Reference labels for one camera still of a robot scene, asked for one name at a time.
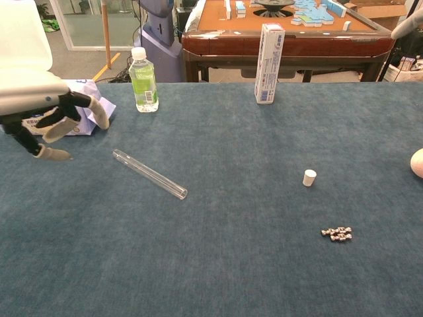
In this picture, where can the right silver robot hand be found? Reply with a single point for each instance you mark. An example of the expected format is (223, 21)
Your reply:
(408, 25)

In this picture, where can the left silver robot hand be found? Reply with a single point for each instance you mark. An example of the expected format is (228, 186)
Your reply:
(29, 95)

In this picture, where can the transparent glass test tube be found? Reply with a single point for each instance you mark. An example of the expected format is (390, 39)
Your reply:
(148, 173)

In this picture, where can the white rubber stopper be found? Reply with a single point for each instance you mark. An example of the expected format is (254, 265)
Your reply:
(309, 179)

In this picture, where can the brown cardboard box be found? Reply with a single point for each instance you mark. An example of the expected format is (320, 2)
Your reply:
(380, 13)

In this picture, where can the white printed packages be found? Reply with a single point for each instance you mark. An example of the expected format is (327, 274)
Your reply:
(404, 67)

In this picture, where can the black tripod stand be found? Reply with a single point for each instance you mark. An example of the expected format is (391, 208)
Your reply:
(384, 71)

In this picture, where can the white purple tissue pack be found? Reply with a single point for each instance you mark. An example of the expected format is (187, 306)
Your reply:
(82, 86)

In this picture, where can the white chair wooden legs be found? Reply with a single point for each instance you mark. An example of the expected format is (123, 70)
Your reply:
(20, 36)

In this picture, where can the green toy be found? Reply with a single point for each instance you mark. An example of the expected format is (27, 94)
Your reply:
(51, 26)

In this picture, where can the blue white mahjong tile pile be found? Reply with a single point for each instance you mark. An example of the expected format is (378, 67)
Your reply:
(314, 14)

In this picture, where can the wooden pole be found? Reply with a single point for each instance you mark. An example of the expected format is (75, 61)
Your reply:
(106, 33)

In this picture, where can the water bottle green label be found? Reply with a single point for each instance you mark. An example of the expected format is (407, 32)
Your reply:
(143, 86)

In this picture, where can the black mahjong table dome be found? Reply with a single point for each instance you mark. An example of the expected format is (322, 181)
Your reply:
(272, 6)

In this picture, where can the blue grey machine base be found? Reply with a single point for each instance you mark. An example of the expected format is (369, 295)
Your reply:
(158, 49)

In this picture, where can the pale pink egg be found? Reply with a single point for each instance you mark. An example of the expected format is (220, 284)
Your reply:
(418, 163)

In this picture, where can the white blue toothpaste box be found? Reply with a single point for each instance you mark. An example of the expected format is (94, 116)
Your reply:
(267, 66)

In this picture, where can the brown mahjong table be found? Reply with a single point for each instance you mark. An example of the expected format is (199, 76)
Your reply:
(231, 43)

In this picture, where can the small metal bead cluster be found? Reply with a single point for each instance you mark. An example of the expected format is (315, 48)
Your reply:
(343, 236)

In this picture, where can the blue felt table cloth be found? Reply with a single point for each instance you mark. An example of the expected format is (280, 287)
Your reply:
(211, 264)

